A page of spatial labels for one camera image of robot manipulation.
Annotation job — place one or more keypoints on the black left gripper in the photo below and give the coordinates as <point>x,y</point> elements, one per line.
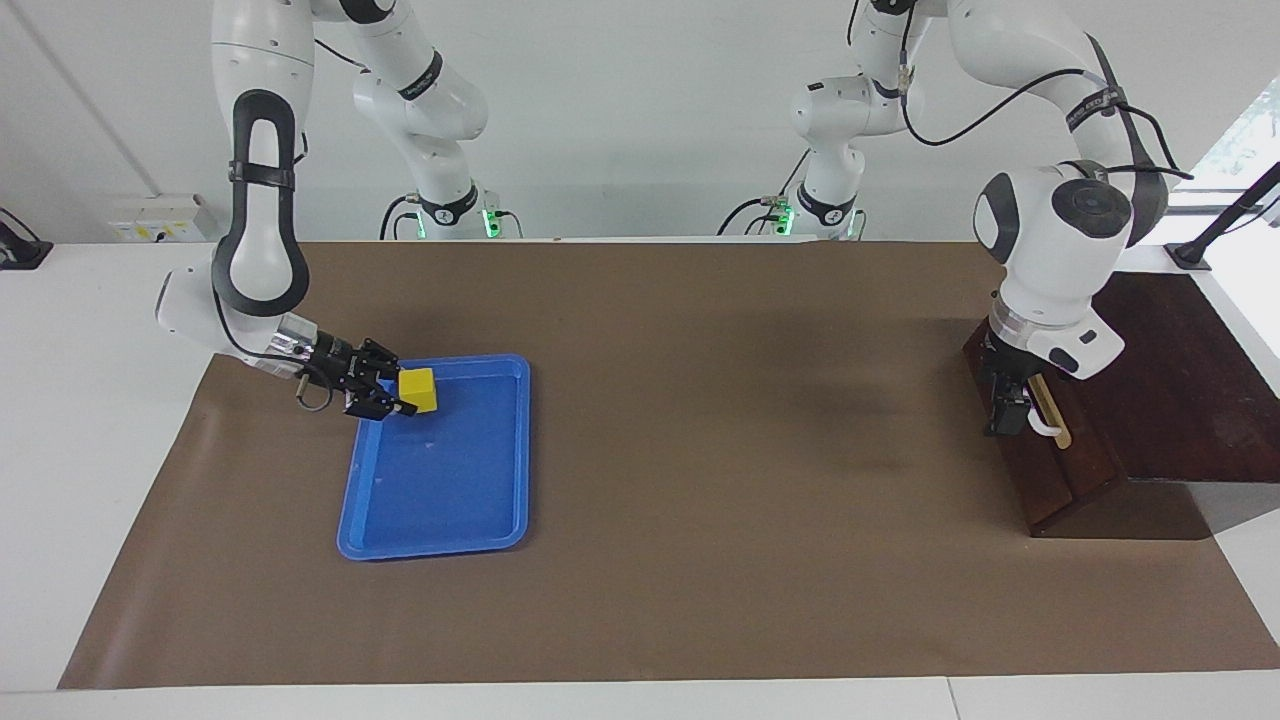
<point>1005,365</point>

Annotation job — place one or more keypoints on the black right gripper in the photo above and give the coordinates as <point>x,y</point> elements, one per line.
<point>342,365</point>

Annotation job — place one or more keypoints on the yellow cube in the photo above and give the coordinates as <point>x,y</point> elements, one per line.
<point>418,392</point>

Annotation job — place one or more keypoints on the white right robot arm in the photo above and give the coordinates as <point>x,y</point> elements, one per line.
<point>260,250</point>

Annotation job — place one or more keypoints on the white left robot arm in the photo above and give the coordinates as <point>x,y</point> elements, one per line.
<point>1050,240</point>

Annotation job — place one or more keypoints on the dark wooden drawer cabinet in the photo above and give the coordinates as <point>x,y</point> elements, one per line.
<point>1190,400</point>

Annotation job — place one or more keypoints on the blue plastic tray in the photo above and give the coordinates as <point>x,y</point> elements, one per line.
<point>450,480</point>

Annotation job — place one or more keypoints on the brown table mat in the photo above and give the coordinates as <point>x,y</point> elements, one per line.
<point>700,450</point>

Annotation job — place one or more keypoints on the black table clamp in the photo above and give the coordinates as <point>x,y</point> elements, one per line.
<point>20,255</point>

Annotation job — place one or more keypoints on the white wall socket box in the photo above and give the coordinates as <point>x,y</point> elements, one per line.
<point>160,215</point>

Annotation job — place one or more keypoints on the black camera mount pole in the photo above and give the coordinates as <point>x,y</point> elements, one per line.
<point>1225,222</point>

